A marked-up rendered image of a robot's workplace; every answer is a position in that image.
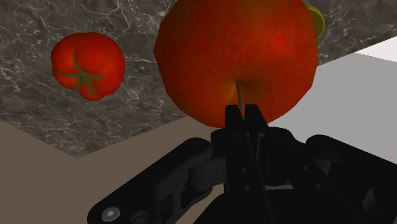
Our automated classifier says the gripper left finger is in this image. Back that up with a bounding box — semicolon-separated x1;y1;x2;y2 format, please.
87;104;249;224

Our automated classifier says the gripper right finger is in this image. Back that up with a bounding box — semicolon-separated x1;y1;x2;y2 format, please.
244;104;397;224

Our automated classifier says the red apple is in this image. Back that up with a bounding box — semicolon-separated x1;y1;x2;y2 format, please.
154;0;319;129

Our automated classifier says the red tomato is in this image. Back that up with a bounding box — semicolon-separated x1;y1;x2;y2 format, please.
50;32;126;102

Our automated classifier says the yellow fruit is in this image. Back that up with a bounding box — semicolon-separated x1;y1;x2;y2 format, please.
305;4;326;40

